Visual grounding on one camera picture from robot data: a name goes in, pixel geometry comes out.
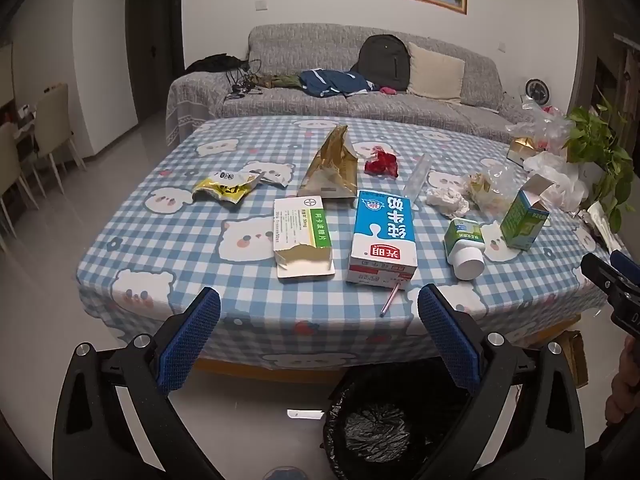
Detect grey sofa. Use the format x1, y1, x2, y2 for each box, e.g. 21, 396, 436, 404
165, 22, 538, 148

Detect white paper packet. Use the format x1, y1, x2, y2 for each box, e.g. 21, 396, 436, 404
585, 202, 623, 252

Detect black backpack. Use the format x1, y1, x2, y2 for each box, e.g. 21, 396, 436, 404
350, 34, 412, 92

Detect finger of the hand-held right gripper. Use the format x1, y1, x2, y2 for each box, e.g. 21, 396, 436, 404
581, 252, 632, 306
610, 249, 640, 283

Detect dark door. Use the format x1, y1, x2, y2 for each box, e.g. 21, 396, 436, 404
125, 0, 183, 131

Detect clear bag with gold wrappers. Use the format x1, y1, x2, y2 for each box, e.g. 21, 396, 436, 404
462, 167, 521, 213

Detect black cables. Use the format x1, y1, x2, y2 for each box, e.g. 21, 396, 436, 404
225, 58, 265, 100

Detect green potted plant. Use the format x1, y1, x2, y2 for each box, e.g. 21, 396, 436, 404
565, 95, 633, 233

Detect brown cardboard box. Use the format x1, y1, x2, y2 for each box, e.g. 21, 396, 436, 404
552, 330, 590, 388

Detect yellow snack wrapper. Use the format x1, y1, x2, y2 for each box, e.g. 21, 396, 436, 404
192, 170, 264, 207

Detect red mesh net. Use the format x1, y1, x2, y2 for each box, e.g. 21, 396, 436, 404
364, 146, 401, 177

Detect black cloth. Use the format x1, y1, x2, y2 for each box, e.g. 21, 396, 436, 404
185, 53, 248, 73

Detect white green medicine box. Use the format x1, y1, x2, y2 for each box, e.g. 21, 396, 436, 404
273, 196, 336, 283

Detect green white bottle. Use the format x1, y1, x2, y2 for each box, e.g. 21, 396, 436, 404
444, 217, 486, 281

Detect blue checked bear tablecloth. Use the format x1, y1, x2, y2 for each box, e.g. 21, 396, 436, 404
76, 116, 626, 376

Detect white tissue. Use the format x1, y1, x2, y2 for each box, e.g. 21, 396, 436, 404
426, 186, 470, 218

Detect blue jacket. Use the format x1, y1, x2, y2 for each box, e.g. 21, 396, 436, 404
299, 69, 379, 98

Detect beige cushion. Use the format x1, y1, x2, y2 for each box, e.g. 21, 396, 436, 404
406, 42, 466, 101

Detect white plastic bag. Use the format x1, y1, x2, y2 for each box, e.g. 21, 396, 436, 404
522, 152, 591, 211

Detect small round fan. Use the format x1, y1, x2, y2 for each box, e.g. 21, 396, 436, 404
525, 78, 552, 106

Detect gold gift box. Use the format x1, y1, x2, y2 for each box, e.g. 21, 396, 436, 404
507, 137, 541, 166

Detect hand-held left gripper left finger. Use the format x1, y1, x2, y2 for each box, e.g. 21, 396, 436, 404
52, 287, 222, 480

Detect green cloth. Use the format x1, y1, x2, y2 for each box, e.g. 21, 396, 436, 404
248, 73, 302, 90

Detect bin with black bag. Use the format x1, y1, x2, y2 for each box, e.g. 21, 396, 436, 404
322, 357, 482, 480

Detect gold foil bag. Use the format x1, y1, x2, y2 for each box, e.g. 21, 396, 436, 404
297, 125, 358, 202

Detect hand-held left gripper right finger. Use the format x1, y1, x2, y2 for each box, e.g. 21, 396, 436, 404
417, 284, 586, 480

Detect blue white milk carton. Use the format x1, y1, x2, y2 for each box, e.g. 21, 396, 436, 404
346, 190, 419, 288

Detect person's right hand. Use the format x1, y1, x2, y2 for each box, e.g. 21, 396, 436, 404
604, 332, 640, 427

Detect clear plastic tray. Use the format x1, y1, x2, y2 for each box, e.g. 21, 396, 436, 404
402, 153, 433, 203

